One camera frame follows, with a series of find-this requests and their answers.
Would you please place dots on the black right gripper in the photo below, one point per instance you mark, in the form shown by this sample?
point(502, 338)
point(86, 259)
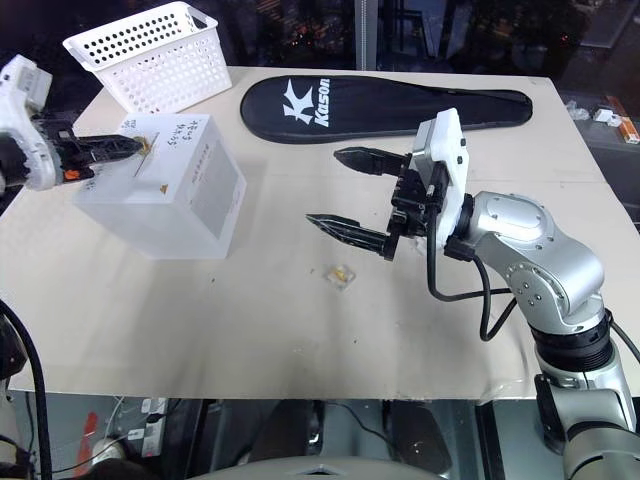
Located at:
point(415, 200)

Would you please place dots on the white perforated plastic basket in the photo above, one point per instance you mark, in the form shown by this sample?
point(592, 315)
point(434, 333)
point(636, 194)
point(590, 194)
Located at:
point(155, 60)

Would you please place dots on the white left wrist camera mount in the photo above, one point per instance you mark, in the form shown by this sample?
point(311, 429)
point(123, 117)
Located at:
point(22, 100)

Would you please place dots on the small wrapped candy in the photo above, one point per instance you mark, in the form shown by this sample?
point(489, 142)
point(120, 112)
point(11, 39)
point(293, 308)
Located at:
point(341, 275)

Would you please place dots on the orange plastic item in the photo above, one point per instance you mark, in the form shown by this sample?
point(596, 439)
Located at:
point(92, 435)

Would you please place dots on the white power strip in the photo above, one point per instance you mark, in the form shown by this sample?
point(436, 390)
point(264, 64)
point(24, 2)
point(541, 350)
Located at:
point(150, 425)

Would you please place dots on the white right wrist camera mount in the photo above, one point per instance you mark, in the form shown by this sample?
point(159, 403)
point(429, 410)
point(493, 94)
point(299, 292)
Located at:
point(450, 150)

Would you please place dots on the small orange box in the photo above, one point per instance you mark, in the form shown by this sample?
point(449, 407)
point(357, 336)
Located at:
point(631, 132)

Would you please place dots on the black Kason racket cover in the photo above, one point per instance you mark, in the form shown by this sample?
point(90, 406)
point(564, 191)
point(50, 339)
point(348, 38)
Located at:
point(380, 107)

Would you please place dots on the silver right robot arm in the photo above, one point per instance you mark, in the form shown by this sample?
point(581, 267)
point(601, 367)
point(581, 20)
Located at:
point(530, 225)

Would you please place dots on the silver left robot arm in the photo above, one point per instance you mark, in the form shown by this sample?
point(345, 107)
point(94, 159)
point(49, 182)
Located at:
point(7, 167)

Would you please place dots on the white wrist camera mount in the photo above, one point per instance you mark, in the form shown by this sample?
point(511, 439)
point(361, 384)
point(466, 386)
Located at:
point(22, 100)
point(450, 150)

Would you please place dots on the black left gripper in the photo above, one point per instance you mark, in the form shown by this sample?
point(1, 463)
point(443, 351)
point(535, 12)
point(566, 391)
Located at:
point(60, 150)

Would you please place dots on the small white box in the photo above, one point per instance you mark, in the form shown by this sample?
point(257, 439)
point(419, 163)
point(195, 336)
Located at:
point(606, 115)

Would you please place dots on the grey vertical window post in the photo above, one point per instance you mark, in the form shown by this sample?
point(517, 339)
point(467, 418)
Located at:
point(365, 35)

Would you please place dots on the white box with slot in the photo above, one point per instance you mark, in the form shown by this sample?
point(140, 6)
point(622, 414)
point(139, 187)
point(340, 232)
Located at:
point(165, 200)

